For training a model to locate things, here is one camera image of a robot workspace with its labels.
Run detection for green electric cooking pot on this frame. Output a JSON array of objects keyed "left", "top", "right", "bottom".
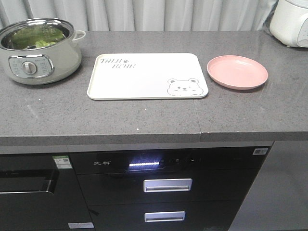
[{"left": 0, "top": 18, "right": 86, "bottom": 85}]

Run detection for black built-in dishwasher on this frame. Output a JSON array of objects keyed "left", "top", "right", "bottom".
[{"left": 0, "top": 154, "right": 95, "bottom": 231}]

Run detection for white curtain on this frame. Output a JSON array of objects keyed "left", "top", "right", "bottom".
[{"left": 0, "top": 0, "right": 277, "bottom": 31}]

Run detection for green lettuce leaf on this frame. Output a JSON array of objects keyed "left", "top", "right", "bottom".
[{"left": 9, "top": 26, "right": 65, "bottom": 50}]

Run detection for black disinfection cabinet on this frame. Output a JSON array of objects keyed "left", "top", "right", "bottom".
[{"left": 70, "top": 146, "right": 270, "bottom": 231}]

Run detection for silver drawer handle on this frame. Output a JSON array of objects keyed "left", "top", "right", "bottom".
[
  {"left": 144, "top": 211, "right": 186, "bottom": 222},
  {"left": 143, "top": 178, "right": 193, "bottom": 193}
]

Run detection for white rice cooker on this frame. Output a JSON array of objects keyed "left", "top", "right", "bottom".
[{"left": 269, "top": 0, "right": 308, "bottom": 48}]

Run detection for grey cabinet door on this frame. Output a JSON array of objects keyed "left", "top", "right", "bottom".
[{"left": 230, "top": 141, "right": 308, "bottom": 231}]

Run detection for lower silver drawer handle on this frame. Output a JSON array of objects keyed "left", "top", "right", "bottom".
[{"left": 144, "top": 211, "right": 186, "bottom": 222}]

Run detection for cream bear serving tray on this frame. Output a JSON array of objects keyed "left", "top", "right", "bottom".
[{"left": 87, "top": 53, "right": 209, "bottom": 100}]

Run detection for upper silver drawer handle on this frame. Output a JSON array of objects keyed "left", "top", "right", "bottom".
[{"left": 143, "top": 178, "right": 193, "bottom": 193}]

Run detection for pink plastic plate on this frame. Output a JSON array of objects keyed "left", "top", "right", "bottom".
[{"left": 206, "top": 55, "right": 269, "bottom": 90}]

